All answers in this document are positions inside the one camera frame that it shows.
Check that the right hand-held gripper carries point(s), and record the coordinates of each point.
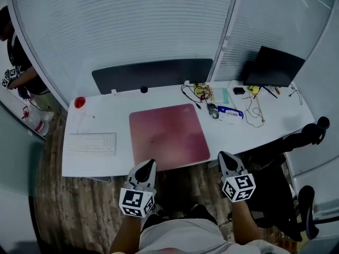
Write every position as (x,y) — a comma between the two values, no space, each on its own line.
(238,186)

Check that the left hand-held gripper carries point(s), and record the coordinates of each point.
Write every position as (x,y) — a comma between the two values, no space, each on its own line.
(133,194)

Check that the pink desk mat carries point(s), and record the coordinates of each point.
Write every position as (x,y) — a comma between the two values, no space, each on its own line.
(169,131)

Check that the person's left forearm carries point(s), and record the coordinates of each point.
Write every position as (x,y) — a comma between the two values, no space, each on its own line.
(127,234)

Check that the person's right forearm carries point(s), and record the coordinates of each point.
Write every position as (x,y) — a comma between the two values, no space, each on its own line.
(246,223)

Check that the dark desk divider panel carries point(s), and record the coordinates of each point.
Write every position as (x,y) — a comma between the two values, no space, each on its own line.
(148,74)

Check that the blue and white box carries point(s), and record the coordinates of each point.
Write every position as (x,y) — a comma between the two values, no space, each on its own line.
(230,113)

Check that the grey computer mouse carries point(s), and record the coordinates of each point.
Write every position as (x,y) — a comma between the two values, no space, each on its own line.
(213,111)

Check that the black office chair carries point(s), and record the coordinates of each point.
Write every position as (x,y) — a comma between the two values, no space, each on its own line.
(275,189)

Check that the person's dark trousers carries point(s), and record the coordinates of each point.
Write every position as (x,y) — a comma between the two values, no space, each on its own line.
(182,212)

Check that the white keyboard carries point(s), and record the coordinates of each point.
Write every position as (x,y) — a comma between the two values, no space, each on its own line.
(92,144)

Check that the pale green notepad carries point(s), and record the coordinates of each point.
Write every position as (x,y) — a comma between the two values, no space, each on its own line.
(220,95)

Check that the black power adapter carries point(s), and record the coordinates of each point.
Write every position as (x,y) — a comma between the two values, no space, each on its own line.
(239,90)

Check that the small yellow object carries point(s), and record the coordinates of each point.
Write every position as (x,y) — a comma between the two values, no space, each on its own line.
(254,89)

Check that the small black round object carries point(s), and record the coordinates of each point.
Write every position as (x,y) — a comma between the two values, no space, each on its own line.
(143,89)

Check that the person's white shirt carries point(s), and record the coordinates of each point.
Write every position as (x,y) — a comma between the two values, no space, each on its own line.
(185,239)

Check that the red round cup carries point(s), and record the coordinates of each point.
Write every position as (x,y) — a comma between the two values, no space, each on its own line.
(79,102)

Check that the black monitor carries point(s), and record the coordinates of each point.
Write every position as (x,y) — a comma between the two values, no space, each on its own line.
(275,67)

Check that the clear plastic bottle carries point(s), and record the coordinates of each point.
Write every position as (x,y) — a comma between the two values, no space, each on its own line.
(39,122)

